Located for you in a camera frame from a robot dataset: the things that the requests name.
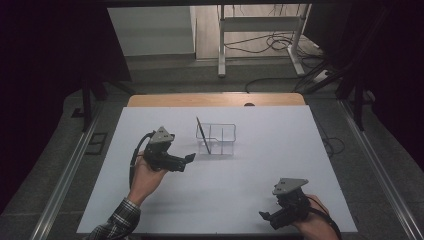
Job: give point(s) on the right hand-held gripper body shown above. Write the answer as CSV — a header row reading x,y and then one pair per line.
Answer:
x,y
293,208

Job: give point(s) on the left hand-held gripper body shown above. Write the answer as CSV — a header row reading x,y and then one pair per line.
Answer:
x,y
160,158

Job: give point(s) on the dark blue pencil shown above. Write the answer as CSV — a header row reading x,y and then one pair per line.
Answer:
x,y
203,136

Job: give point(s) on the clear plastic pen holder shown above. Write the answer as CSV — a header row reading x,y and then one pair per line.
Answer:
x,y
226,137

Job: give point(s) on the person's left hand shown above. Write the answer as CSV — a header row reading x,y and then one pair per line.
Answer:
x,y
145,183

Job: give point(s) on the person's right hand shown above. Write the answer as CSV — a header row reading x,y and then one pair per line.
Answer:
x,y
316,226

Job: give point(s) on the white table mat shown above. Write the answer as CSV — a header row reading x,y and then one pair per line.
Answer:
x,y
216,186

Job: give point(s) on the black floor socket plate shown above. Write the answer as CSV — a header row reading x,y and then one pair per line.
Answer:
x,y
96,143

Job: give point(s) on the black metal stand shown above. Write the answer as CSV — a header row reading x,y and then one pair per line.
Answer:
x,y
358,110
87,106

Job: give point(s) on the white power strip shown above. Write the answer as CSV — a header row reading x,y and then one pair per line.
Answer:
x,y
321,76

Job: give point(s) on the aluminium floor rail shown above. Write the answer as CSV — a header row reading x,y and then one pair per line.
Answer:
x,y
380,170
66,176

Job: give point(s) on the white wall panel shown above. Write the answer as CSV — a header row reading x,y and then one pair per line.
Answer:
x,y
150,30

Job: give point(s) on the white metal desk frame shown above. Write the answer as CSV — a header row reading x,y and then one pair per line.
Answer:
x,y
260,24

